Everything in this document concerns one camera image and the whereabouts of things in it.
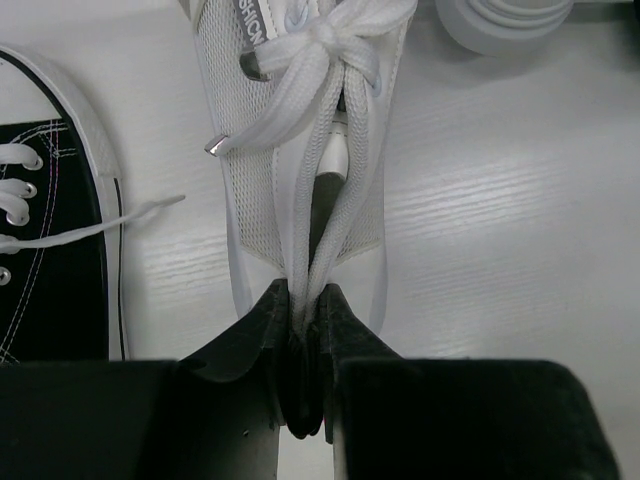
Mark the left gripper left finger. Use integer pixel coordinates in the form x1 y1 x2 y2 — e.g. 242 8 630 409
1 280 289 479

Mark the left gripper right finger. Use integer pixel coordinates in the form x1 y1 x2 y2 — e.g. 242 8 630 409
313 284 620 479

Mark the black canvas sneaker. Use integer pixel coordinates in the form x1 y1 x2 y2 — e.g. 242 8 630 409
1 45 173 366

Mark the white sneaker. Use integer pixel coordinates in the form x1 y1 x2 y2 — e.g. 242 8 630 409
435 0 574 56
182 1 417 346

